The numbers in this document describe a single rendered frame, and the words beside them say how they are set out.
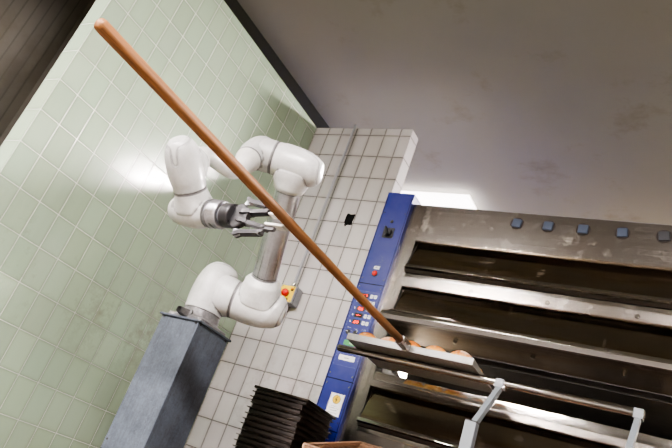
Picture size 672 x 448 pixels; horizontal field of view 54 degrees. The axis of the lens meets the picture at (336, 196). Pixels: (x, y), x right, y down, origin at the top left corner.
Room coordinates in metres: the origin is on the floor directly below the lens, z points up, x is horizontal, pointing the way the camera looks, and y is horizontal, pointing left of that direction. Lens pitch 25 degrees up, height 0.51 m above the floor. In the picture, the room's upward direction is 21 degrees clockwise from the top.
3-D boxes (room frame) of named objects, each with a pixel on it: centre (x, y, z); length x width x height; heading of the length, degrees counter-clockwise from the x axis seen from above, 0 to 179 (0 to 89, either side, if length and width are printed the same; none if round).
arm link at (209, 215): (1.91, 0.32, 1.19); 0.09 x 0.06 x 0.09; 145
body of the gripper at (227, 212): (1.87, 0.26, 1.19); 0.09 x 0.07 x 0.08; 55
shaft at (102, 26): (1.80, 0.06, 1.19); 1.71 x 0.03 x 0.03; 145
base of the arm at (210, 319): (2.69, 0.35, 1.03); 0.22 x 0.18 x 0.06; 144
